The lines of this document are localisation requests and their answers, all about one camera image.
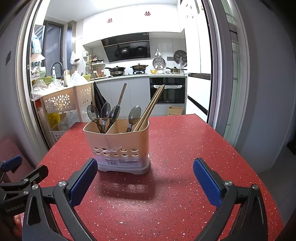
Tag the round dark perforated tray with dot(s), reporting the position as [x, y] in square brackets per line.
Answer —
[180, 55]

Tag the dark brown wooden chopstick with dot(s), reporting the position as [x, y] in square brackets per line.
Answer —
[122, 93]

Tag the grey base cabinet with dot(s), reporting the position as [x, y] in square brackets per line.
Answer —
[136, 92]

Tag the dark wall switch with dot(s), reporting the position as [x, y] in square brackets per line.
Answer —
[8, 57]

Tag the grey sliding door frame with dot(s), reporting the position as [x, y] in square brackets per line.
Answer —
[26, 69]

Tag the yellow oil bottle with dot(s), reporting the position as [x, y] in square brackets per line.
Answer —
[53, 119]

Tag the blue patterned wooden chopstick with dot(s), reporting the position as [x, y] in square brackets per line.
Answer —
[150, 106]

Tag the white wall cabinet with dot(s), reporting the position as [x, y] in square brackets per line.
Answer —
[127, 20]

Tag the beige utensil holder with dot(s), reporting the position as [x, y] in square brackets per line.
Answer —
[120, 141]

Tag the spice rack with bottles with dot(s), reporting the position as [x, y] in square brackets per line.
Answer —
[94, 67]

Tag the black folded umbrella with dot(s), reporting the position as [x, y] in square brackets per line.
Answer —
[99, 97]

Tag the plain wooden chopstick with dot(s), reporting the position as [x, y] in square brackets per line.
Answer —
[151, 106]
[148, 106]

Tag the red paper decal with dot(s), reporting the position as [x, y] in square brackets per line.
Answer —
[146, 13]
[109, 20]

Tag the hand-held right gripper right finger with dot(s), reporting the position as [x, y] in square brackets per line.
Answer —
[207, 183]

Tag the green plastic basin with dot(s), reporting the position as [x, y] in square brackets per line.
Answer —
[45, 80]

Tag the clear plastic bags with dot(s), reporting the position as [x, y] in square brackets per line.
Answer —
[39, 90]

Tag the round metal steamer rack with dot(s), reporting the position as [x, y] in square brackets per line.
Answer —
[158, 63]

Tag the dark lidded cooking pot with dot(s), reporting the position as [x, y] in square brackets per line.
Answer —
[139, 67]

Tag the black kitchen faucet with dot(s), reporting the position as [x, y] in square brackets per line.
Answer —
[56, 63]

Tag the beige perforated storage cart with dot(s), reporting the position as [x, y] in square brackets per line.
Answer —
[60, 100]

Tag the black range hood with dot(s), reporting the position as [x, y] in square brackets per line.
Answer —
[126, 49]

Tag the cardboard box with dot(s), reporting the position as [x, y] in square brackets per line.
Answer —
[175, 111]

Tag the black built-in oven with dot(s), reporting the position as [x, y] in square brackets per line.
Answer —
[171, 95]

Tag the white tall cabinet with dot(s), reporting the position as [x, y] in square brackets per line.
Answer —
[196, 46]

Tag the hanging blue white bags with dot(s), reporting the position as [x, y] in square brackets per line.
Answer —
[37, 44]

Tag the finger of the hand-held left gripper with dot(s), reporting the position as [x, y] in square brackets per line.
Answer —
[11, 162]
[39, 173]

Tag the black wok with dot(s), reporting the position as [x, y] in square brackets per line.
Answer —
[115, 69]

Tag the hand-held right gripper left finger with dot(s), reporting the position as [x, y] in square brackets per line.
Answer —
[84, 180]

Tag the hanging white plastic bag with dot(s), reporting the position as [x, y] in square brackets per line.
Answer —
[74, 58]

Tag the small steel saucepan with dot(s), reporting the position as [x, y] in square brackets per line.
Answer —
[174, 70]

